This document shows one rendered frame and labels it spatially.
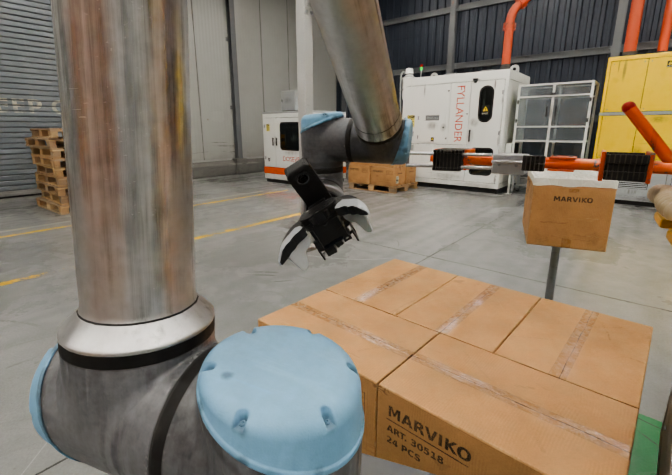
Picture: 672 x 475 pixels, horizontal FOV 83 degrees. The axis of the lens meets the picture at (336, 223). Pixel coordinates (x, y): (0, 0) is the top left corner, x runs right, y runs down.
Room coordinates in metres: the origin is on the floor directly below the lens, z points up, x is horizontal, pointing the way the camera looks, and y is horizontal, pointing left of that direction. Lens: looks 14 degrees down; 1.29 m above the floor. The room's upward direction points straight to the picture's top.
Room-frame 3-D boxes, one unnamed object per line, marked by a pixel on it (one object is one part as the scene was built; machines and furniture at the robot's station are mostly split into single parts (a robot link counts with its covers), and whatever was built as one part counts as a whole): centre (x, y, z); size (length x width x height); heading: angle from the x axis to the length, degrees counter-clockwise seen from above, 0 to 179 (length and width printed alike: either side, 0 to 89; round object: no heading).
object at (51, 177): (6.51, 4.41, 0.65); 1.29 x 1.10 x 1.31; 50
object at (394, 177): (8.47, -1.06, 0.45); 1.21 x 1.03 x 0.91; 50
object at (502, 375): (1.36, -0.46, 0.34); 1.20 x 1.00 x 0.40; 48
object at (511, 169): (0.90, -0.41, 1.21); 0.07 x 0.07 x 0.04; 56
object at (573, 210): (2.37, -1.45, 0.82); 0.60 x 0.40 x 0.40; 157
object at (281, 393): (0.31, 0.06, 1.00); 0.17 x 0.15 x 0.18; 69
